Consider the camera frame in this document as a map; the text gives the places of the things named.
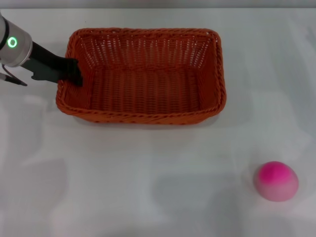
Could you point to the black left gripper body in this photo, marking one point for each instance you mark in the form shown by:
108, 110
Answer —
47, 60

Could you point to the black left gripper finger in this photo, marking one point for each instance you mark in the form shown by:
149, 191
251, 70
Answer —
47, 75
74, 72

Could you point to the orange woven plastic basket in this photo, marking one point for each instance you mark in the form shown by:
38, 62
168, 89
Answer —
148, 93

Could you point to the pink peach toy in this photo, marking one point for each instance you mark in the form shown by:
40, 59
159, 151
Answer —
275, 181

